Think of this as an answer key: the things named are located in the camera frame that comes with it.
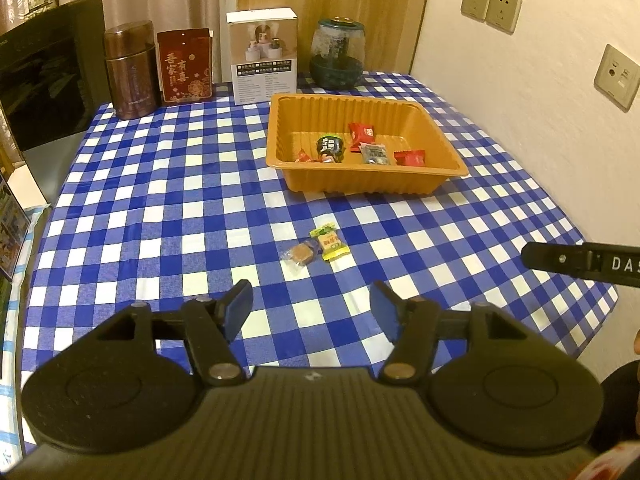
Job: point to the small red snack packet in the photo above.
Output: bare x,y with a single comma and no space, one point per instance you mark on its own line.
410,158

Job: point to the blue printed carton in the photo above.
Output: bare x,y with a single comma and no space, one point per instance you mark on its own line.
12,230

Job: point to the white product box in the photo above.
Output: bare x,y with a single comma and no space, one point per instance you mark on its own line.
262,60

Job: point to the beige wall socket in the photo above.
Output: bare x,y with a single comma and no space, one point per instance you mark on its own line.
475,1
502,11

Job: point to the small black flat object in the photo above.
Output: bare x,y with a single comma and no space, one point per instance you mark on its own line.
221,86

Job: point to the beige wall outlet plate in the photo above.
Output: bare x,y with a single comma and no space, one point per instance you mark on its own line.
617,77

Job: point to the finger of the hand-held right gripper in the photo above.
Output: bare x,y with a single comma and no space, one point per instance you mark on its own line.
555,256

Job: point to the red printed box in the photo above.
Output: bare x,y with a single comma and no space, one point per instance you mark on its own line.
185,67

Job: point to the brown caramel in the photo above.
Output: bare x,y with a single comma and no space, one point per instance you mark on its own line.
301,253

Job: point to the black flat monitor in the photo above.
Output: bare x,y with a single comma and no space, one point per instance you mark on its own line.
45,75

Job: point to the yellow green candy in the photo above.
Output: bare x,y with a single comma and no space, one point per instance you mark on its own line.
327,241

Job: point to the brown metal canister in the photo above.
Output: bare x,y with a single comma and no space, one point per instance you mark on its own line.
130,75

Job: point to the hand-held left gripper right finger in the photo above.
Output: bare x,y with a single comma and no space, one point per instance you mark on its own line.
386,310

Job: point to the red orange candy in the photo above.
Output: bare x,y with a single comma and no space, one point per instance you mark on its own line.
303,156

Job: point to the wooden door panel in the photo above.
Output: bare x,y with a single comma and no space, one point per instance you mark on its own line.
390,10

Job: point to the green black snack packet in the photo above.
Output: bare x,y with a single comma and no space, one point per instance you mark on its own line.
330,146

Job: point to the large red snack packet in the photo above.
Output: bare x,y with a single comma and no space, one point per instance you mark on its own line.
361,134

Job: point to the person's right hand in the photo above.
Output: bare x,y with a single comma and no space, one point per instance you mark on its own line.
637,342

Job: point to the red white printed clothing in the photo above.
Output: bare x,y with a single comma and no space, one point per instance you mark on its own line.
612,465

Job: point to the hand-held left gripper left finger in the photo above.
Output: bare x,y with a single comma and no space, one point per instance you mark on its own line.
237,307

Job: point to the orange plastic tray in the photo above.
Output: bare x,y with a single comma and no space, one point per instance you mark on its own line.
350,180

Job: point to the blue white checked tablecloth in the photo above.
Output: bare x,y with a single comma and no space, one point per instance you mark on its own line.
175,200

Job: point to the glass jar with dark base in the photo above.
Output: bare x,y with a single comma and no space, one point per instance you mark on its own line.
337,55

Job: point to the clear packet of dark snack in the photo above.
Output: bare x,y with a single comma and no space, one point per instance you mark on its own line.
375,154

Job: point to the dark box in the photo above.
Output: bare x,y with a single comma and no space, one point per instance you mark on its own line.
4,330

